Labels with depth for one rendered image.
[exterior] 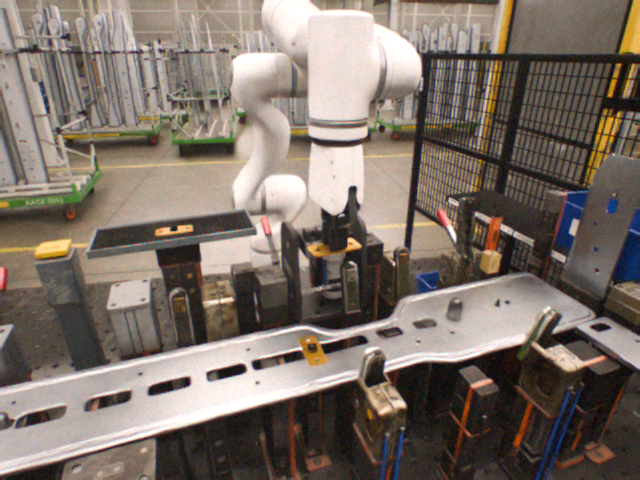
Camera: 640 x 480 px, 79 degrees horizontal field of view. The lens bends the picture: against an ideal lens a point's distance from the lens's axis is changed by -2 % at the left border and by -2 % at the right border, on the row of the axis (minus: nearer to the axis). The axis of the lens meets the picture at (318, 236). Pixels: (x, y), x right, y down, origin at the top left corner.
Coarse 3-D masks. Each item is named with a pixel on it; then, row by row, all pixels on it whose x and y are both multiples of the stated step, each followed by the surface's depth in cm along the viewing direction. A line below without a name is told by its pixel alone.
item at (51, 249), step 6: (66, 240) 89; (42, 246) 86; (48, 246) 86; (54, 246) 86; (60, 246) 86; (66, 246) 86; (36, 252) 83; (42, 252) 83; (48, 252) 83; (54, 252) 84; (60, 252) 84; (66, 252) 85; (36, 258) 83
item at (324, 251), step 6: (348, 240) 67; (354, 240) 67; (312, 246) 64; (318, 246) 64; (324, 246) 64; (348, 246) 65; (354, 246) 65; (360, 246) 65; (312, 252) 63; (318, 252) 63; (324, 252) 63; (330, 252) 63; (336, 252) 63; (342, 252) 63
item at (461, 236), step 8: (464, 200) 97; (472, 200) 98; (464, 208) 97; (472, 208) 95; (480, 208) 96; (464, 216) 98; (472, 216) 99; (464, 224) 99; (472, 224) 99; (456, 232) 101; (464, 232) 100; (472, 232) 100; (456, 240) 101; (464, 240) 101; (472, 240) 101; (456, 248) 102
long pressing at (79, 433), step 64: (384, 320) 88; (448, 320) 88; (512, 320) 88; (576, 320) 88; (64, 384) 71; (128, 384) 71; (192, 384) 71; (256, 384) 71; (320, 384) 71; (0, 448) 59; (64, 448) 59
